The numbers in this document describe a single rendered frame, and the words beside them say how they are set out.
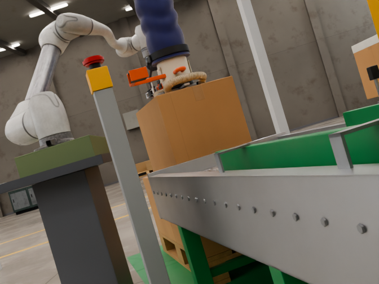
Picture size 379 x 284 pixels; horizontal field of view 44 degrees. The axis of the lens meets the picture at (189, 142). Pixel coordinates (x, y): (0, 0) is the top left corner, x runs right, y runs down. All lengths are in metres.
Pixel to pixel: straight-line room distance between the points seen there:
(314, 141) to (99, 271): 1.52
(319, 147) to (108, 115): 0.82
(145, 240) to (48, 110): 0.96
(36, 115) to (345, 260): 1.80
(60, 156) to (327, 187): 1.63
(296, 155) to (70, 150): 1.37
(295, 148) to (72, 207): 1.41
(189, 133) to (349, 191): 1.66
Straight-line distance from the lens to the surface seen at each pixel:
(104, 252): 2.20
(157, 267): 1.55
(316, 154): 0.89
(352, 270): 0.71
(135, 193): 1.52
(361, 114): 1.56
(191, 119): 2.26
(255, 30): 5.84
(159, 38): 2.58
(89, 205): 2.17
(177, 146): 2.23
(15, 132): 2.44
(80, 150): 2.14
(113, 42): 2.99
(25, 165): 2.23
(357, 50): 3.64
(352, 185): 0.62
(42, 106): 2.28
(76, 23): 2.67
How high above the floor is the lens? 0.69
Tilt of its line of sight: level
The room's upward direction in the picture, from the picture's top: 17 degrees counter-clockwise
